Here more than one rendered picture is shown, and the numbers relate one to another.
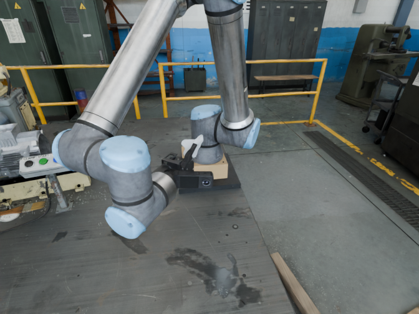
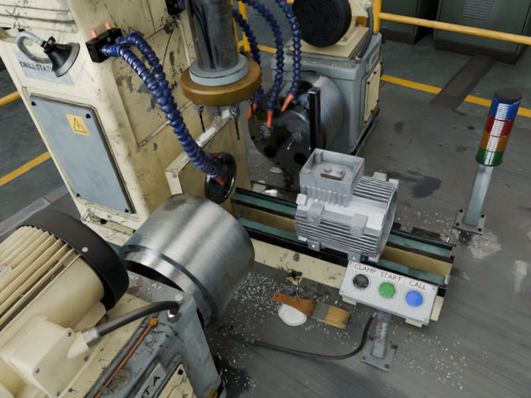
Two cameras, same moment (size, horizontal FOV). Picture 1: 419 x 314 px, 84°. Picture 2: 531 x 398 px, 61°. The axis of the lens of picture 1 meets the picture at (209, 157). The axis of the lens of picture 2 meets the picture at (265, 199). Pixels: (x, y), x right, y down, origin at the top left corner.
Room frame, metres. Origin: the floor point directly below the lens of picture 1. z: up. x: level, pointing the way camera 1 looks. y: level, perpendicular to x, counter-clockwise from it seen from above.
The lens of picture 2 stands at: (0.33, 0.41, 1.77)
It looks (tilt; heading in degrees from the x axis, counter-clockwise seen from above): 42 degrees down; 52
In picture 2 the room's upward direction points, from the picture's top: 7 degrees counter-clockwise
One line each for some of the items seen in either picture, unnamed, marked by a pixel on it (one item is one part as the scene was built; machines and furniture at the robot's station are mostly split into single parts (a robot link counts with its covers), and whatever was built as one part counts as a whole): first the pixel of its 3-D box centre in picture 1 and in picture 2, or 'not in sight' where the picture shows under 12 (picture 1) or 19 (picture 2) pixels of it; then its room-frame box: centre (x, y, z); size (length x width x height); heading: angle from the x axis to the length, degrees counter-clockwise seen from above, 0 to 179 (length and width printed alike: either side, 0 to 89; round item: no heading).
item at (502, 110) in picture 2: (80, 94); (504, 105); (1.34, 0.74, 1.19); 0.06 x 0.06 x 0.04
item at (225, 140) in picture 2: not in sight; (205, 185); (0.82, 1.29, 0.97); 0.30 x 0.11 x 0.34; 20
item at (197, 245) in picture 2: not in sight; (171, 279); (0.54, 1.02, 1.04); 0.37 x 0.25 x 0.25; 20
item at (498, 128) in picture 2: (83, 101); (499, 122); (1.34, 0.74, 1.14); 0.06 x 0.06 x 0.04
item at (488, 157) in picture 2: not in sight; (491, 152); (1.34, 0.74, 1.05); 0.06 x 0.06 x 0.04
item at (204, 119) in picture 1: (207, 123); not in sight; (1.10, 0.01, 1.11); 0.17 x 0.15 x 0.18; 64
